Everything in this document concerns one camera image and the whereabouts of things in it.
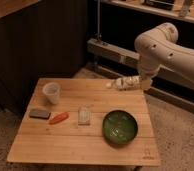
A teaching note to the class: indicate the orange carrot toy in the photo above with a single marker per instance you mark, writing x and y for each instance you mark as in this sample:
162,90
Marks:
59,118

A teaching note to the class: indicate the clear plastic bottle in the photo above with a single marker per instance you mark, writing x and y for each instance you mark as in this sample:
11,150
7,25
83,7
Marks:
124,83

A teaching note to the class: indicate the green ceramic bowl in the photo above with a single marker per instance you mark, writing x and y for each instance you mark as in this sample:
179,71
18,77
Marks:
119,127

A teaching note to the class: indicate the dark grey sponge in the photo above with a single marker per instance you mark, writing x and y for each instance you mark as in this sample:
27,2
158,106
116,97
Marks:
39,113

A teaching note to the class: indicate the grey metal rail bench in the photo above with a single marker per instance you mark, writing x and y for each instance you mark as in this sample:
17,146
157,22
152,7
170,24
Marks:
130,59

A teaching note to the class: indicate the small clear glass jar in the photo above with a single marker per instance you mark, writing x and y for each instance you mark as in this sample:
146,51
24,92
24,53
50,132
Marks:
84,116

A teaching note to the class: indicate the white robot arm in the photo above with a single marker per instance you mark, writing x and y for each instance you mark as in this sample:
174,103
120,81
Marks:
158,47

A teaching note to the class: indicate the vertical metal pole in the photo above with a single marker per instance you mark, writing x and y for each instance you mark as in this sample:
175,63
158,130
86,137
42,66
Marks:
98,20

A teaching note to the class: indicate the wooden shelf with items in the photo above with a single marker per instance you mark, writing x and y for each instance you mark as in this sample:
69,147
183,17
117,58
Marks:
175,9

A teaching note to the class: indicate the wooden table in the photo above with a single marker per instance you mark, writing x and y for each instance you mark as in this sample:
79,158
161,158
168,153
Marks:
70,143

